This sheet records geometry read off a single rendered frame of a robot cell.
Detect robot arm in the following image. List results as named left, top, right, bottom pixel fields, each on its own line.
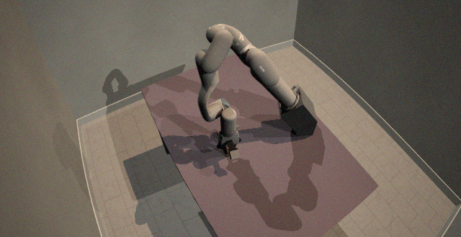
left=195, top=24, right=300, bottom=137

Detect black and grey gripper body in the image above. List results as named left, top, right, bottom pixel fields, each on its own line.
left=218, top=130, right=239, bottom=148

